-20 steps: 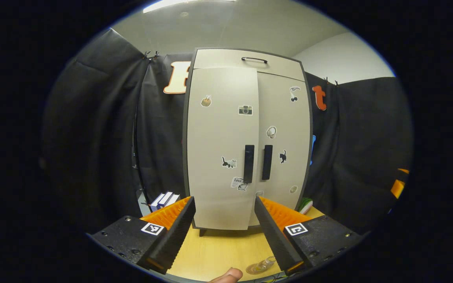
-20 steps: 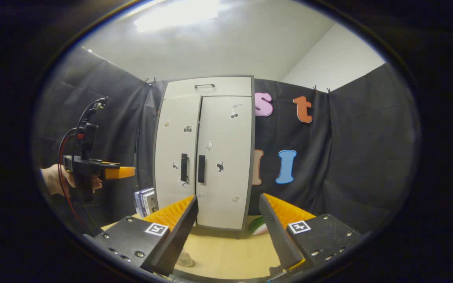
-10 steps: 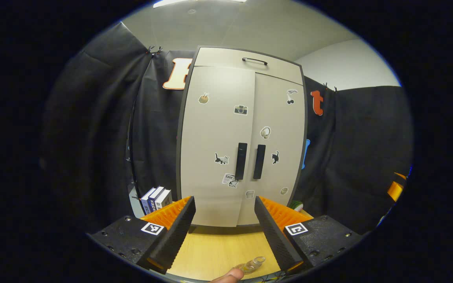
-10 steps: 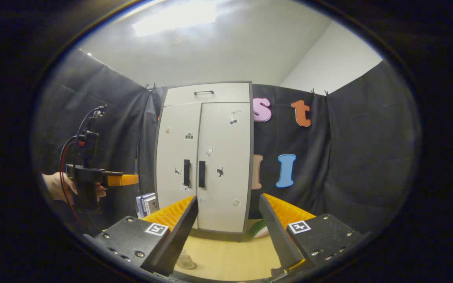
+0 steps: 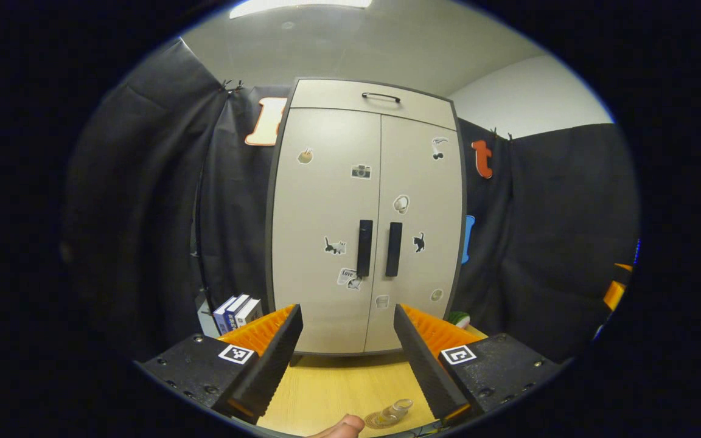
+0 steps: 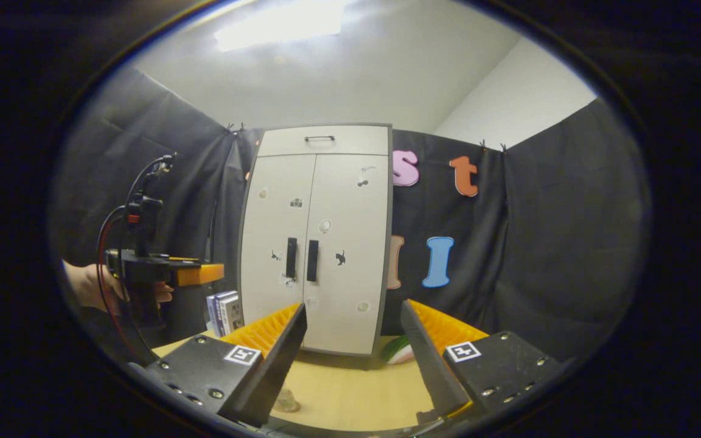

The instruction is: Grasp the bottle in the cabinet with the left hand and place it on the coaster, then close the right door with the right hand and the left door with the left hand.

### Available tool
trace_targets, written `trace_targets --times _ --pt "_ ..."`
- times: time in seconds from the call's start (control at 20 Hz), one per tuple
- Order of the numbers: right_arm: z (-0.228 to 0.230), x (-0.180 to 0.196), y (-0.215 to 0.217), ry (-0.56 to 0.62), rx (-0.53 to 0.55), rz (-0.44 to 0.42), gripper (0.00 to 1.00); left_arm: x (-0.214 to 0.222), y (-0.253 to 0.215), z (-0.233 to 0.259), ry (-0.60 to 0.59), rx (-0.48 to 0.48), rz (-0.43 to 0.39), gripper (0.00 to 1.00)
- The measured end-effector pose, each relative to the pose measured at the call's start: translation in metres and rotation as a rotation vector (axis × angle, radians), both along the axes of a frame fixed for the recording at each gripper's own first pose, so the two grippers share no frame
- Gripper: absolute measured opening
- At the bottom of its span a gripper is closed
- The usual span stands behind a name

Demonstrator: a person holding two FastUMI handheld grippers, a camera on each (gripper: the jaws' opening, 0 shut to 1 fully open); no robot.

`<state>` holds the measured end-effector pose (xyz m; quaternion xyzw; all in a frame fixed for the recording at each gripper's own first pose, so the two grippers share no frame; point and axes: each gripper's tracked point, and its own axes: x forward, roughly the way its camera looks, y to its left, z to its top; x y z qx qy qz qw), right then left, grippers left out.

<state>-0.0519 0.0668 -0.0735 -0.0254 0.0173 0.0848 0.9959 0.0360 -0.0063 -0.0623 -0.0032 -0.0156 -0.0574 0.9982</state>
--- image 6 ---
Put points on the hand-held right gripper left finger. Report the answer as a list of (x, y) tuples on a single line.
[(277, 365)]

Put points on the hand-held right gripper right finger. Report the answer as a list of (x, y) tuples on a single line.
[(432, 365)]

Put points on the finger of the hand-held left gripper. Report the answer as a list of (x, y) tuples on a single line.
[(198, 275)]

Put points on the cabinet door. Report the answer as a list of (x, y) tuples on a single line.
[(271, 231), (356, 243)]

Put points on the grey white cabinet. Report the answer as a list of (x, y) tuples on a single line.
[(389, 255)]

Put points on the white cabinet drawer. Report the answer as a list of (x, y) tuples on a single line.
[(283, 143)]

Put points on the watermelon slice toy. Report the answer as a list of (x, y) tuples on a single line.
[(396, 351)]

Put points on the white blue book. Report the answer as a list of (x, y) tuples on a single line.
[(210, 316)]

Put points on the dark blue book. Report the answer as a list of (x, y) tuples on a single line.
[(224, 313)]

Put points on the black backdrop cloth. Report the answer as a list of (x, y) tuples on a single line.
[(539, 243)]

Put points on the ceiling light panel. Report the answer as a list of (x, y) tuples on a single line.
[(277, 27)]

